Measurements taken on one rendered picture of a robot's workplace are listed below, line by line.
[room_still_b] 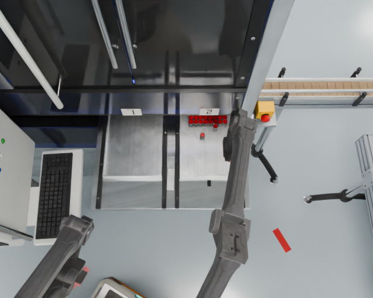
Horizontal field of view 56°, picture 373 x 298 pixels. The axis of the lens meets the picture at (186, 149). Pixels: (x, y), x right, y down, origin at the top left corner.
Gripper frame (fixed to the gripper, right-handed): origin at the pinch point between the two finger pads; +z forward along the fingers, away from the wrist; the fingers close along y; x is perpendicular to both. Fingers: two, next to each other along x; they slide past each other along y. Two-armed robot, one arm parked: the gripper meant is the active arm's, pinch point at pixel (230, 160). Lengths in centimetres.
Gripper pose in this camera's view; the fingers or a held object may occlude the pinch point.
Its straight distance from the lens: 140.8
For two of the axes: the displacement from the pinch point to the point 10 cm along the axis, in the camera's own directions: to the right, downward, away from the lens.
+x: -10.0, 0.1, 0.0
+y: 0.0, -8.4, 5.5
